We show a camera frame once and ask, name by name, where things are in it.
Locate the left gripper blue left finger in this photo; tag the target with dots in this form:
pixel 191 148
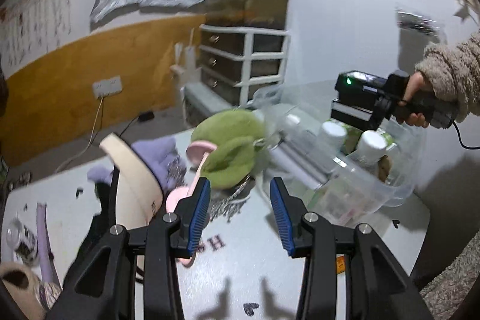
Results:
pixel 192 211

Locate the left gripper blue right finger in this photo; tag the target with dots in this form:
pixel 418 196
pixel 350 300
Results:
pixel 288 213

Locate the white capped supplement bottle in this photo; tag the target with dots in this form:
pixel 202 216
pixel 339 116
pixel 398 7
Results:
pixel 370 148

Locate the fluffy beige sleeve forearm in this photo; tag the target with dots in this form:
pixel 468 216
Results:
pixel 454 74

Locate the person's right hand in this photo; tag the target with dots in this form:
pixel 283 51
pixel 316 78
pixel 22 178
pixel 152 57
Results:
pixel 416 83

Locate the pink bunny hand mirror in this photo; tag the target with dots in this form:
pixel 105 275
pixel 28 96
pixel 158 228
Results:
pixel 187 177

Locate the beige black sun visor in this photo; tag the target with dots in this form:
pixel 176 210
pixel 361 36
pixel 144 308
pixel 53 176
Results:
pixel 139 195

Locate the purple fluffy cloth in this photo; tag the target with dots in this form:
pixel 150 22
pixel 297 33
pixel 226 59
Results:
pixel 164 161

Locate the clear plastic water bottle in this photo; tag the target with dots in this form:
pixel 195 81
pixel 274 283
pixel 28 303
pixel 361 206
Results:
pixel 313 158

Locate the clear plastic storage bin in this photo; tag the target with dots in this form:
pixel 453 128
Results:
pixel 352 192

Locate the orange hand cream tube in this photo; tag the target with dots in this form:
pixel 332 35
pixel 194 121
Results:
pixel 340 264

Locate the green fluffy hat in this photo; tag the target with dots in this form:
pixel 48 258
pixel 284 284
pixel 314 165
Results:
pixel 225 146

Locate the black winter glove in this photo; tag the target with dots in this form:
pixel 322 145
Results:
pixel 105 182

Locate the white drawer shelf unit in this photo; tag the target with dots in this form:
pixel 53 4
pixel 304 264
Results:
pixel 237 61

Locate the patterned fabric ball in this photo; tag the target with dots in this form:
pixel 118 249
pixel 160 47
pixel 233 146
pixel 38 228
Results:
pixel 47 294

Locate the black white mug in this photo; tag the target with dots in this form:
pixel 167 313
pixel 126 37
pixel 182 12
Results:
pixel 23 242

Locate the beige fluffy earmuffs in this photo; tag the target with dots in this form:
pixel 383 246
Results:
pixel 22 282

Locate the fish tank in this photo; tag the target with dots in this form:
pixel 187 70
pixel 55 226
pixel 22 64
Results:
pixel 270 14

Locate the white wall power strip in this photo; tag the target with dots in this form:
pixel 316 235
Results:
pixel 107 87

